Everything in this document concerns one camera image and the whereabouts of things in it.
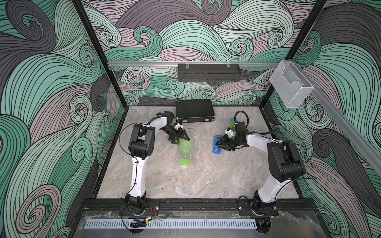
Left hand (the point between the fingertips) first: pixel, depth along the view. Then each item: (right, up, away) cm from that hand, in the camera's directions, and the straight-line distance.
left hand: (185, 140), depth 95 cm
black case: (+7, +20, +19) cm, 29 cm away
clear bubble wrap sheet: (+3, -8, -7) cm, 11 cm away
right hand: (+20, -3, -2) cm, 20 cm away
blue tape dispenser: (+20, -5, -3) cm, 21 cm away
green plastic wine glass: (0, -3, -5) cm, 6 cm away
